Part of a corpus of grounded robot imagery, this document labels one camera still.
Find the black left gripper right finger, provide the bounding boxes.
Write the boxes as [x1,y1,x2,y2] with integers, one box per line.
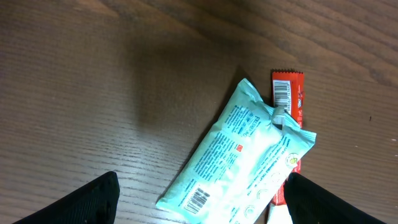
[284,172,384,224]

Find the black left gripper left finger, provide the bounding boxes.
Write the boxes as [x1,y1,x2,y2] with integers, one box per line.
[14,171,120,224]

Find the mint green wipes pack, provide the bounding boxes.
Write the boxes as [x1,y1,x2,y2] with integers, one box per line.
[156,79,316,223]

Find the red tube package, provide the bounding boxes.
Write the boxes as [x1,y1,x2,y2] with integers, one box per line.
[266,70,304,224]

